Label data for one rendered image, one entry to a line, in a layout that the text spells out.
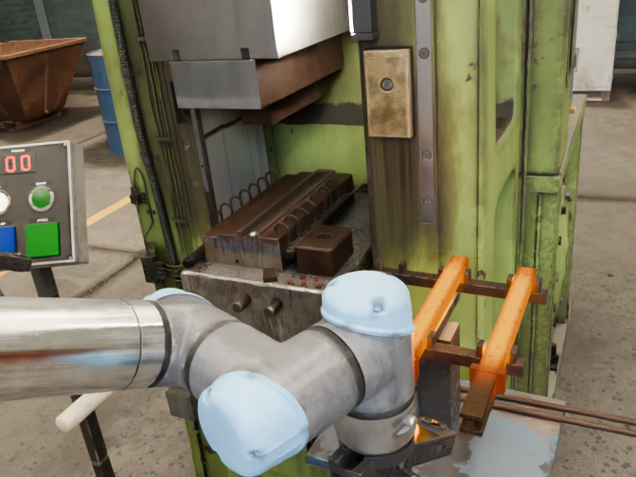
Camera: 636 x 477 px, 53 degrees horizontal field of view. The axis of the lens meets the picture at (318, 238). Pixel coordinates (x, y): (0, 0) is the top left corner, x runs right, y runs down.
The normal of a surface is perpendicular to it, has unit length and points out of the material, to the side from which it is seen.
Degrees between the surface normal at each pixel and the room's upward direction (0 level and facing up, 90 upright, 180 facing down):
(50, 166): 60
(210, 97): 90
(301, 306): 90
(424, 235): 90
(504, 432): 0
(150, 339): 70
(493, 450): 0
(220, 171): 90
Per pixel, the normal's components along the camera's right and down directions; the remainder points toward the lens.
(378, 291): -0.10, -0.91
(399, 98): -0.42, 0.41
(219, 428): -0.73, 0.35
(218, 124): 0.90, 0.10
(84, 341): 0.72, -0.14
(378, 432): -0.02, 0.41
